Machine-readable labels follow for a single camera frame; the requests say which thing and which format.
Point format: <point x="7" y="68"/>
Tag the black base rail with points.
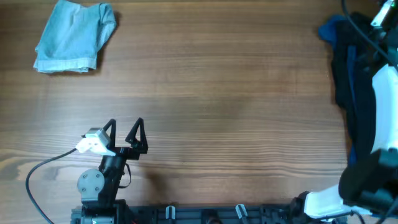
<point x="263" y="214"/>

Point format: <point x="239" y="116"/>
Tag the bright blue garment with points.
<point x="327" y="32"/>

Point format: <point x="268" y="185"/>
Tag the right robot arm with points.
<point x="368" y="187"/>

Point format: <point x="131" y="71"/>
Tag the black garment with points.
<point x="354" y="92"/>

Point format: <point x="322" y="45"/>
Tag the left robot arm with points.
<point x="99" y="187"/>

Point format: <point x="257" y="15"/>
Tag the light blue folded cloth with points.
<point x="73" y="36"/>

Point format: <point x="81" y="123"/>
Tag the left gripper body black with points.
<point x="127" y="152"/>

